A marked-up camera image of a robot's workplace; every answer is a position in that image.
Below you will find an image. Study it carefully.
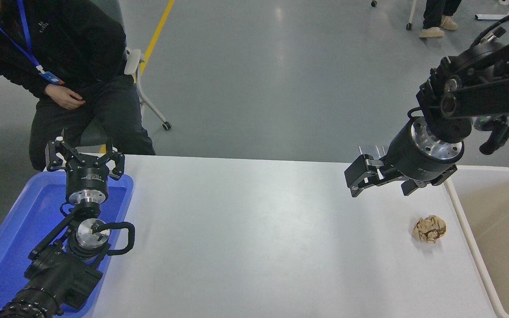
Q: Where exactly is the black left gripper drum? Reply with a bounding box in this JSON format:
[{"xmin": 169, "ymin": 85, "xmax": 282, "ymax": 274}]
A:
[{"xmin": 65, "ymin": 158, "xmax": 109, "ymax": 197}]

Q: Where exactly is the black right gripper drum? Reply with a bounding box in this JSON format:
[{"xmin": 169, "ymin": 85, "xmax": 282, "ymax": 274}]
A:
[{"xmin": 383, "ymin": 123, "xmax": 458, "ymax": 182}]

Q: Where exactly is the tan paper ball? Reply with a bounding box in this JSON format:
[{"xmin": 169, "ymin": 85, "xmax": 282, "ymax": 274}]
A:
[{"xmin": 412, "ymin": 215, "xmax": 447, "ymax": 244}]

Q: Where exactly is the person's hand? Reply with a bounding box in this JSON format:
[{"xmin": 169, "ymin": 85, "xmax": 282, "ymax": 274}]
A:
[{"xmin": 45, "ymin": 83, "xmax": 86, "ymax": 110}]

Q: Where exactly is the blue plastic tray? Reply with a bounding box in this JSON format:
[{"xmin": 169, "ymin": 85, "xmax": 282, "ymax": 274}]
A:
[{"xmin": 0, "ymin": 171, "xmax": 134, "ymax": 318}]

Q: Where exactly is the large pale bin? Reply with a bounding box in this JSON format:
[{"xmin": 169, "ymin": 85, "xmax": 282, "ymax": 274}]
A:
[{"xmin": 444, "ymin": 166, "xmax": 509, "ymax": 318}]

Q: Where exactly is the grey white wheeled chair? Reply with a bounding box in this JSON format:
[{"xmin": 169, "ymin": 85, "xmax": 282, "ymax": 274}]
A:
[{"xmin": 62, "ymin": 0, "xmax": 172, "ymax": 155}]

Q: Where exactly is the seated person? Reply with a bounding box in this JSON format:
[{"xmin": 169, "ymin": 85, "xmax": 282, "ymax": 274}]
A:
[{"xmin": 0, "ymin": 0, "xmax": 156, "ymax": 171}]

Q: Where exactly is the standing person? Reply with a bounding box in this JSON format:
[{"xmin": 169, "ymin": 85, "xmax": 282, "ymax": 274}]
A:
[{"xmin": 419, "ymin": 0, "xmax": 463, "ymax": 38}]

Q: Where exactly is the white stand base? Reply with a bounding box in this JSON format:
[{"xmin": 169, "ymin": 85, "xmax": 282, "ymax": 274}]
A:
[{"xmin": 475, "ymin": 0, "xmax": 509, "ymax": 21}]

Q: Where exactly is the blue lanyard with badge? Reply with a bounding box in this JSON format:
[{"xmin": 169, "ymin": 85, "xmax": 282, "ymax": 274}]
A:
[{"xmin": 0, "ymin": 0, "xmax": 65, "ymax": 85}]

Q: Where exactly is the white wheeled frame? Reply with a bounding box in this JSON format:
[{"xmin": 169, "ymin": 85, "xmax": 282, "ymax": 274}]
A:
[{"xmin": 371, "ymin": 0, "xmax": 418, "ymax": 30}]

